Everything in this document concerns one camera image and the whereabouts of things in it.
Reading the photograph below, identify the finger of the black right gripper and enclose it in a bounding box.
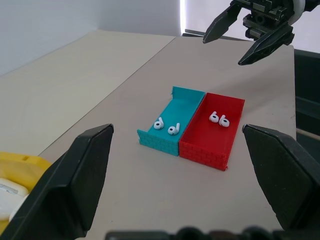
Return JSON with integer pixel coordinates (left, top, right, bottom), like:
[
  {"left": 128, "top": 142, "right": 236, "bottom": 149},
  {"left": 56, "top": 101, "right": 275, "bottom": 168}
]
[
  {"left": 202, "top": 4, "right": 245, "bottom": 45},
  {"left": 237, "top": 23, "right": 295, "bottom": 67}
]

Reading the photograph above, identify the red brick-pattern tray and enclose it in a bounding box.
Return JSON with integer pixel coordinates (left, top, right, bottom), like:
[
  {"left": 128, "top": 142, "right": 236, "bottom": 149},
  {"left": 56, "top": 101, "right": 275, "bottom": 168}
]
[{"left": 178, "top": 92, "right": 246, "bottom": 172}]

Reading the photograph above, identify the black furniture frame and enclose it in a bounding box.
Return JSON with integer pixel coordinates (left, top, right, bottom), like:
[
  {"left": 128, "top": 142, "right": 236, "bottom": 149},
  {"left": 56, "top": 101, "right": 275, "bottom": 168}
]
[{"left": 293, "top": 48, "right": 320, "bottom": 145}]

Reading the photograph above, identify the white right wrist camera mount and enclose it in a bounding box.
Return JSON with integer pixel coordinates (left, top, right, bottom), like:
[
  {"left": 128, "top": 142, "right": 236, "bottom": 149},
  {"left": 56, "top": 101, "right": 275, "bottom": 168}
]
[{"left": 287, "top": 0, "right": 307, "bottom": 26}]

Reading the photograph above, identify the white earbud case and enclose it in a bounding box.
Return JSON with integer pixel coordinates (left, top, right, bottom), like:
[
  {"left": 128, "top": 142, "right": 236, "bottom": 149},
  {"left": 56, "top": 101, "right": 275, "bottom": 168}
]
[{"left": 0, "top": 177, "right": 30, "bottom": 222}]

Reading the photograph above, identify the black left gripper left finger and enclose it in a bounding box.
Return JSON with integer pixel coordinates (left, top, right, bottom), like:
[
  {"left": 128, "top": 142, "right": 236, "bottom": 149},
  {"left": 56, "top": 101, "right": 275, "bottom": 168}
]
[{"left": 0, "top": 123, "right": 115, "bottom": 240}]

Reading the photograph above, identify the teal brick-pattern tray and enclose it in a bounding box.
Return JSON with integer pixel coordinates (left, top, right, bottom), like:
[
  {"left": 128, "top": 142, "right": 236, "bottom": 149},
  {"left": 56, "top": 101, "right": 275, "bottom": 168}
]
[{"left": 136, "top": 86, "right": 206, "bottom": 158}]

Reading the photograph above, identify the yellow container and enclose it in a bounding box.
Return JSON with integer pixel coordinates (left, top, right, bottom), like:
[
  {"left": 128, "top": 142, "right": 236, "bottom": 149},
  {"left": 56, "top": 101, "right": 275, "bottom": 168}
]
[{"left": 0, "top": 151, "right": 53, "bottom": 194}]

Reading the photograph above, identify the dark window frame bar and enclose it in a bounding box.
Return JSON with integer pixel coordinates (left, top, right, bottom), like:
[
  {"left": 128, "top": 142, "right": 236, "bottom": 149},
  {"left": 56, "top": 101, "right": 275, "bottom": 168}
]
[{"left": 181, "top": 28, "right": 253, "bottom": 41}]

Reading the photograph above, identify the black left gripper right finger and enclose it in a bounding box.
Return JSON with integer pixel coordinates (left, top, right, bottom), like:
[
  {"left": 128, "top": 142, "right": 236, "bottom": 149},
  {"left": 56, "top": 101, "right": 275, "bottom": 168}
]
[{"left": 241, "top": 123, "right": 320, "bottom": 231}]

